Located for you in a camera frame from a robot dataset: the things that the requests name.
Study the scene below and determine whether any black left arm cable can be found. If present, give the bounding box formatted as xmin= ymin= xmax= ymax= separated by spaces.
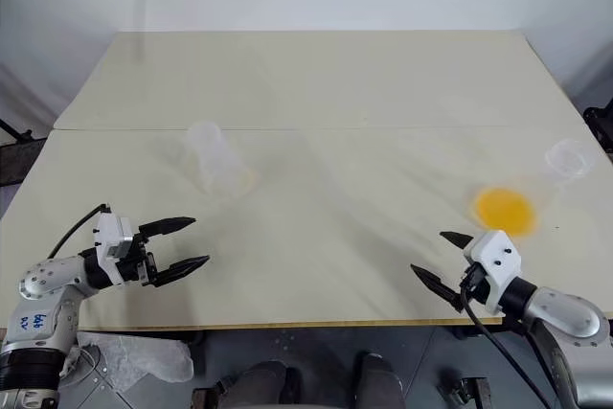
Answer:
xmin=46 ymin=203 xmax=109 ymax=260

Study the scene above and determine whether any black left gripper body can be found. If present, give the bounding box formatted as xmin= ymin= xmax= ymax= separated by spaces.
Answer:
xmin=114 ymin=232 xmax=160 ymax=288

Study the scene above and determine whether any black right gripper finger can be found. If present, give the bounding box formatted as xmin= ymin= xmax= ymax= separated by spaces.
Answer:
xmin=410 ymin=262 xmax=465 ymax=313
xmin=439 ymin=230 xmax=476 ymax=252

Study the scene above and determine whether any black equipment beside table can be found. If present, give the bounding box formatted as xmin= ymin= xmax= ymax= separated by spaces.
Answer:
xmin=582 ymin=102 xmax=613 ymax=155

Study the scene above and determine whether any black metal stand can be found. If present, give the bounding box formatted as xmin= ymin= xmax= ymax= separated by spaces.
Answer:
xmin=0 ymin=114 xmax=35 ymax=186

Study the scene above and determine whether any small clear plastic beaker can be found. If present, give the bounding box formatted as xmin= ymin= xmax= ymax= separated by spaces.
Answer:
xmin=183 ymin=120 xmax=261 ymax=197

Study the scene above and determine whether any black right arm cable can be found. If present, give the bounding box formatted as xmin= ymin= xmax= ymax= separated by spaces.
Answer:
xmin=458 ymin=279 xmax=557 ymax=409

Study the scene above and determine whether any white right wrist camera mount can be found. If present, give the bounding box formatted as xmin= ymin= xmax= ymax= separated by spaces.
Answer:
xmin=463 ymin=230 xmax=524 ymax=317

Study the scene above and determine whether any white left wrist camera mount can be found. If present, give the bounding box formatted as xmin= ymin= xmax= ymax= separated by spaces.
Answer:
xmin=91 ymin=211 xmax=136 ymax=286

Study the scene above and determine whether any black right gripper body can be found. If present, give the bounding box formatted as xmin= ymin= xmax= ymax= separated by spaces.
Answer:
xmin=459 ymin=260 xmax=492 ymax=306

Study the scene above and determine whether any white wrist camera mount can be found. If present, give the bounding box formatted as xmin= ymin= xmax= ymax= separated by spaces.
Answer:
xmin=91 ymin=211 xmax=136 ymax=286
xmin=463 ymin=230 xmax=524 ymax=317

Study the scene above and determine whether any crumpled white plastic bag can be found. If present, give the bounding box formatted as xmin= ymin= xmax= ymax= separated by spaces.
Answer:
xmin=65 ymin=330 xmax=195 ymax=394

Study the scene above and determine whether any black floor clamp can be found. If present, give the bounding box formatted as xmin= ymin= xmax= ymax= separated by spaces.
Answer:
xmin=190 ymin=382 xmax=229 ymax=409
xmin=447 ymin=374 xmax=490 ymax=408

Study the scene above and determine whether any dark rounded shape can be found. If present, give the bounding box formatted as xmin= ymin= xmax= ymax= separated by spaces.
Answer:
xmin=223 ymin=359 xmax=304 ymax=409
xmin=352 ymin=352 xmax=409 ymax=409

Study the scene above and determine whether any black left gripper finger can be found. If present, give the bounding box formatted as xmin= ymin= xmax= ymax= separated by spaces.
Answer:
xmin=152 ymin=255 xmax=212 ymax=286
xmin=138 ymin=216 xmax=198 ymax=239

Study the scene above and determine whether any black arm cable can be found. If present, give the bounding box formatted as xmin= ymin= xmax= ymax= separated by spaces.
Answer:
xmin=458 ymin=279 xmax=557 ymax=409
xmin=46 ymin=203 xmax=109 ymax=260

